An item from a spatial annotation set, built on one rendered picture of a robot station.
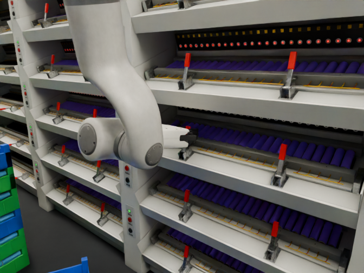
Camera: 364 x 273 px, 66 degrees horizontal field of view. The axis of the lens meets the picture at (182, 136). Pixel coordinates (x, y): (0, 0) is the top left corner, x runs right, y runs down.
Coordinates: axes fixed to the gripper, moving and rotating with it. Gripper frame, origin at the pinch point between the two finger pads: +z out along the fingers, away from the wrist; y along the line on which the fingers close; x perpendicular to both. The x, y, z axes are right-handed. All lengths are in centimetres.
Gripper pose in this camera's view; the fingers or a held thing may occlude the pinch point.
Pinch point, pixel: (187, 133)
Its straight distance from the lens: 78.1
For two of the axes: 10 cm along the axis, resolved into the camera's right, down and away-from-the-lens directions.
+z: 6.2, -0.5, 7.8
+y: 7.8, 1.7, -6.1
